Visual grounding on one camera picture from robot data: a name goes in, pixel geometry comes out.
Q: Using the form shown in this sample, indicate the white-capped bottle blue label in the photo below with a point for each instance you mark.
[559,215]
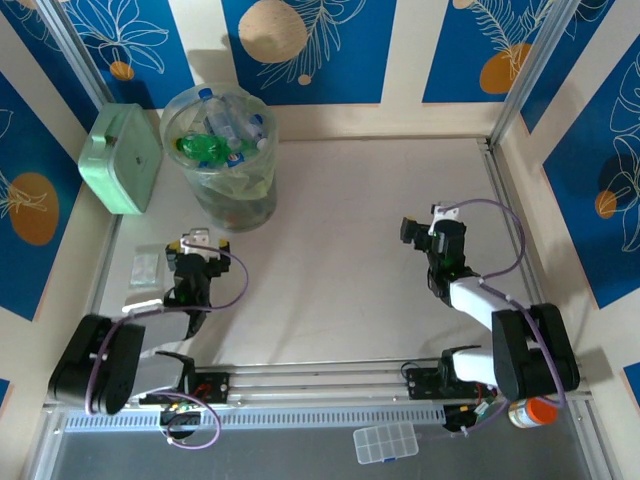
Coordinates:
[233,158]

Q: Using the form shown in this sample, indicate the clear square bottle blue band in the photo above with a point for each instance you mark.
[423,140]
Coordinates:
[212,112]

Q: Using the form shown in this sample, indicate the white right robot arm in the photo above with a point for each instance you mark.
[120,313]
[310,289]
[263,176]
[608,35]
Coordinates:
[475,300]

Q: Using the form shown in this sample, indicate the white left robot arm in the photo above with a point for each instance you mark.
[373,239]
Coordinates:
[165,327]

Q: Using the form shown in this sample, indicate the clear bin with plastic liner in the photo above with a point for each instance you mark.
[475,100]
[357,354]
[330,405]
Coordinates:
[240,200]

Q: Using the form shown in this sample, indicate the small clear plastic packet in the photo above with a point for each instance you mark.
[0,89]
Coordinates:
[145,267]

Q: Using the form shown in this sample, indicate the mint green plastic case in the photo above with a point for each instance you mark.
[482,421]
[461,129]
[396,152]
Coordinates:
[125,160]

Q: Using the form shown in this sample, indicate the black base electronics module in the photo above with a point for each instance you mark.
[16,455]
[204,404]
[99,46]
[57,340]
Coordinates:
[460,415]
[180,412]

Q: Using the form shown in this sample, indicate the jar with orange lid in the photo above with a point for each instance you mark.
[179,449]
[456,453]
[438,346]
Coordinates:
[542,412]

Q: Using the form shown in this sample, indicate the clear compartment organiser box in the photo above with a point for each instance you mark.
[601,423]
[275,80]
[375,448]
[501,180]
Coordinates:
[385,442]

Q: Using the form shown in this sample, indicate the aluminium table side rail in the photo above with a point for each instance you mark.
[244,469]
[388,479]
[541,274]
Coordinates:
[500,160]

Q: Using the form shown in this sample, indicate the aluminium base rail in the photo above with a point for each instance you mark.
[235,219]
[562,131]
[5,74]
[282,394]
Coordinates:
[320,382]

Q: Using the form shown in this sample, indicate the aluminium frame post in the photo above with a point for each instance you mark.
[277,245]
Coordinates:
[77,50]
[532,70]

